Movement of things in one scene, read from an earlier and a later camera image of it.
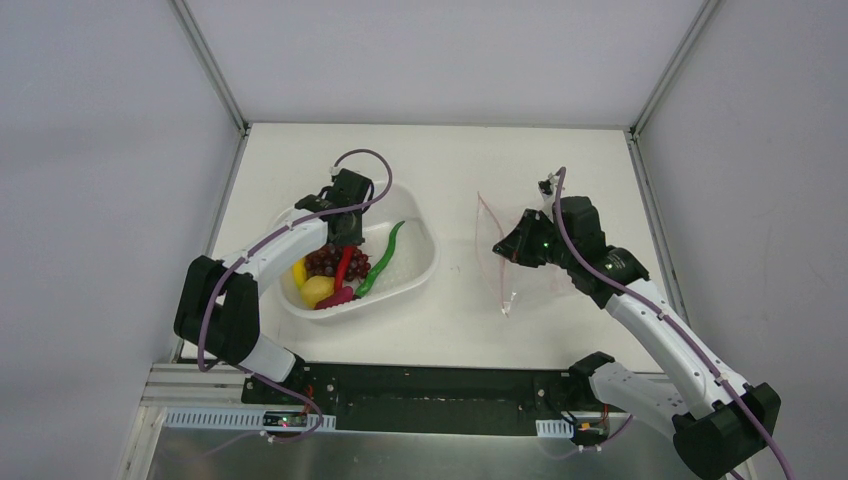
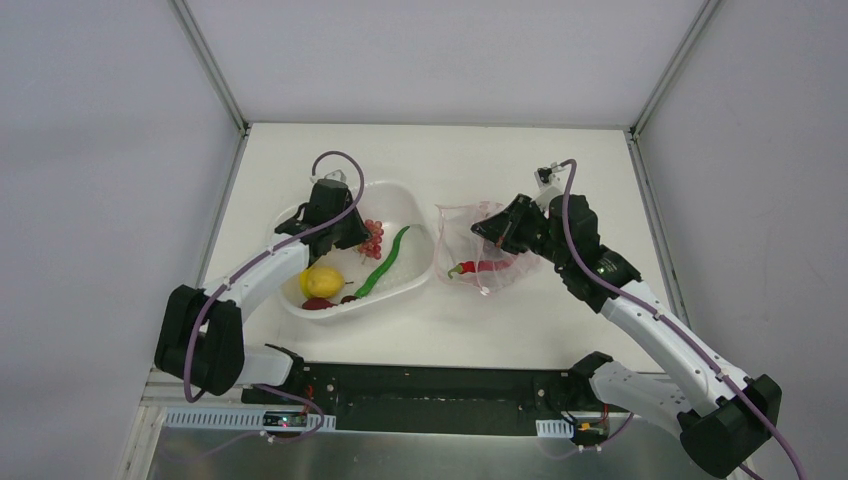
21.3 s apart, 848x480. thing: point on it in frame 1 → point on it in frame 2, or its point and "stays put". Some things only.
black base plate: (387, 398) stays put
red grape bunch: (326, 261) → (372, 246)
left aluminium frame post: (211, 64) stays put
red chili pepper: (344, 260) → (474, 267)
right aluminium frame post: (702, 15) stays put
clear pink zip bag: (509, 279) → (465, 257)
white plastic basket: (412, 262) stays put
